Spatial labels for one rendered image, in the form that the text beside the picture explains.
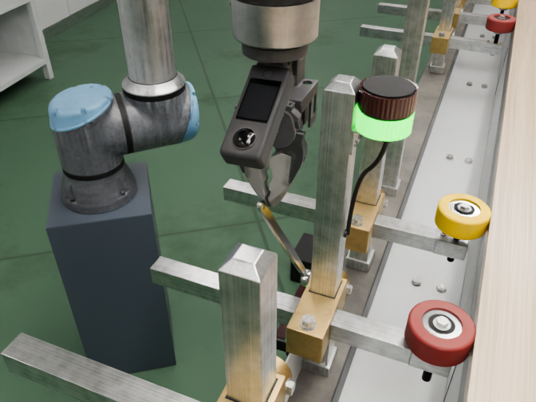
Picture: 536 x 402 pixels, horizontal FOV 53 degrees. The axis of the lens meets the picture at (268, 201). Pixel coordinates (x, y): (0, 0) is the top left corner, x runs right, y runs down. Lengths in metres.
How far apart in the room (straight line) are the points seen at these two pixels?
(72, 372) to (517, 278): 0.56
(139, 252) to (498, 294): 0.93
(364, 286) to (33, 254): 1.56
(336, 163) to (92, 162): 0.82
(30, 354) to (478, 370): 0.48
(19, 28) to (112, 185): 2.51
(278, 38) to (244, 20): 0.04
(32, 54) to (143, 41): 2.59
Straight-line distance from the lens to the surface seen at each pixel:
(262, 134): 0.54
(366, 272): 1.04
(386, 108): 0.55
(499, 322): 0.73
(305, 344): 0.72
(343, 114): 0.58
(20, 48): 3.85
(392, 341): 0.73
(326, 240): 0.68
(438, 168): 1.52
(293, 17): 0.54
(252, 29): 0.55
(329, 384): 0.87
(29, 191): 2.66
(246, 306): 0.42
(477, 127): 1.77
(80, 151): 1.32
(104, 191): 1.36
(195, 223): 2.27
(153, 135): 1.32
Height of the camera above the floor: 1.41
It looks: 37 degrees down
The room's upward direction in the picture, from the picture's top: straight up
